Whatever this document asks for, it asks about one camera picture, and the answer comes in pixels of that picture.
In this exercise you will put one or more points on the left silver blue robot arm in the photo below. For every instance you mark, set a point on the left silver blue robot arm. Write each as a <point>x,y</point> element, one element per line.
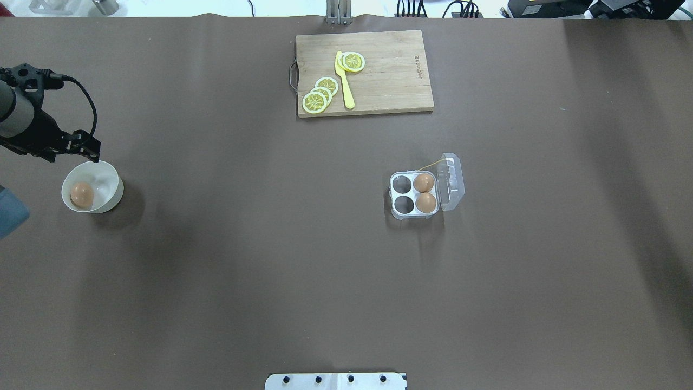
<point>18,112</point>

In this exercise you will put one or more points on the clear plastic egg box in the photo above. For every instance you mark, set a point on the clear plastic egg box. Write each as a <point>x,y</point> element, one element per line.
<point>449,188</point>

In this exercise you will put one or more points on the yellow plastic knife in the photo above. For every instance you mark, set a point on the yellow plastic knife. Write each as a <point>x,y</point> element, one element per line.
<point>348,98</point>

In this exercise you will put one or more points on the brown egg in box front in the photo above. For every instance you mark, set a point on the brown egg in box front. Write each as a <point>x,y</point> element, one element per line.
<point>426,203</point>

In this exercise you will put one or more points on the lemon slice outer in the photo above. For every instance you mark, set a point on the lemon slice outer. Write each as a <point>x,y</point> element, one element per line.
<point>314,103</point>

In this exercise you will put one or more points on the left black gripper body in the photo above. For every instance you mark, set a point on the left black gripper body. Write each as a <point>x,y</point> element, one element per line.
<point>43,132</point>

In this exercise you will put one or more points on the lemon slice middle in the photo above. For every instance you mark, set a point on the lemon slice middle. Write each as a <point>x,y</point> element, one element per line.
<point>325,92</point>

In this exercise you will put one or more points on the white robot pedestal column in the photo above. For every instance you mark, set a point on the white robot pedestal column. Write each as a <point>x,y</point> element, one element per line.
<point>346,380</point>

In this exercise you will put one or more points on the lemon slice near handle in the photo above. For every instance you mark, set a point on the lemon slice near handle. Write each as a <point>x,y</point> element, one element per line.
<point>352,61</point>

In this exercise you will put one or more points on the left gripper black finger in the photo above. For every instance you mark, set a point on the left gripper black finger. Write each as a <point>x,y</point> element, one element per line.
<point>84,144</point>

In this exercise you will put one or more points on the white ceramic bowl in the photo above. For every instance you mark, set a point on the white ceramic bowl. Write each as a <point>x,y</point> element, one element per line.
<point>106,185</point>

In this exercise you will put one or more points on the aluminium frame post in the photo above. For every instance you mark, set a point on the aluminium frame post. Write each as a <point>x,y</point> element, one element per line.
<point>338,12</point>

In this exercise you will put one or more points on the wooden cutting board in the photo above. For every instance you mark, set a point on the wooden cutting board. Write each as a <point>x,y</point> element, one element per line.
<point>395,79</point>

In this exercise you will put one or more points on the brown egg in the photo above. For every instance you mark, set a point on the brown egg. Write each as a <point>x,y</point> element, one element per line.
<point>82,195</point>
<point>426,203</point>
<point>424,182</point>

